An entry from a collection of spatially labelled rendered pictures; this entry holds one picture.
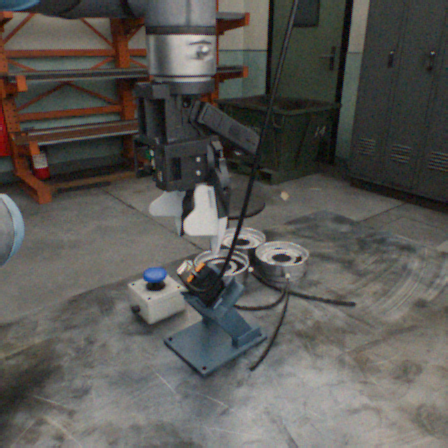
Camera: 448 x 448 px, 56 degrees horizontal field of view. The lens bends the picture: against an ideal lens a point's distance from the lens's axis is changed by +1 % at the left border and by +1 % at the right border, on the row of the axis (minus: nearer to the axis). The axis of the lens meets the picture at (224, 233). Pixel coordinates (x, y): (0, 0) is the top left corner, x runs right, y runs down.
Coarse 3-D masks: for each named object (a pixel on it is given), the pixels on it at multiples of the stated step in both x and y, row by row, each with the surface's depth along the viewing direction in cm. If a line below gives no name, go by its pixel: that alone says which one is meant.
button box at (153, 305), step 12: (168, 276) 75; (132, 288) 71; (144, 288) 71; (156, 288) 71; (168, 288) 71; (180, 288) 71; (132, 300) 73; (144, 300) 68; (156, 300) 68; (168, 300) 70; (180, 300) 72; (144, 312) 70; (156, 312) 69; (168, 312) 71
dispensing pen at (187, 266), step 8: (184, 264) 56; (192, 264) 56; (184, 272) 56; (192, 272) 57; (200, 272) 59; (208, 272) 58; (192, 280) 59; (200, 280) 58; (208, 280) 59; (200, 288) 58; (216, 288) 60; (224, 288) 61; (200, 296) 59; (208, 296) 60; (216, 296) 61; (208, 304) 60
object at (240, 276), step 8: (200, 256) 83; (208, 256) 85; (216, 256) 85; (224, 256) 85; (232, 256) 85; (240, 256) 84; (216, 264) 83; (232, 264) 82; (248, 264) 80; (240, 272) 77; (224, 280) 76; (240, 280) 78
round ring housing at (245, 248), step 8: (224, 232) 94; (232, 232) 95; (240, 232) 96; (248, 232) 95; (256, 232) 94; (240, 240) 93; (248, 240) 92; (264, 240) 89; (224, 248) 88; (240, 248) 86; (248, 248) 86; (256, 248) 87; (248, 256) 87
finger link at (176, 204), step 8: (176, 192) 56; (184, 192) 55; (192, 192) 56; (160, 200) 55; (168, 200) 56; (176, 200) 56; (184, 200) 56; (152, 208) 55; (160, 208) 56; (168, 208) 56; (176, 208) 57; (184, 208) 57; (160, 216) 56; (168, 216) 57; (176, 216) 58; (184, 216) 58; (176, 224) 59; (184, 232) 59
